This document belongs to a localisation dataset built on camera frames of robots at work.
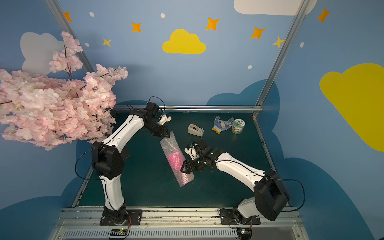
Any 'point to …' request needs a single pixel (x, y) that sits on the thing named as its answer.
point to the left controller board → (118, 232)
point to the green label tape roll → (238, 125)
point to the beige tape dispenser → (195, 130)
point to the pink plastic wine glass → (175, 160)
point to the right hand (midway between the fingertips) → (188, 167)
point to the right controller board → (244, 233)
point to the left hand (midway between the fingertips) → (169, 134)
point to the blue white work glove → (220, 125)
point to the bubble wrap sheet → (168, 146)
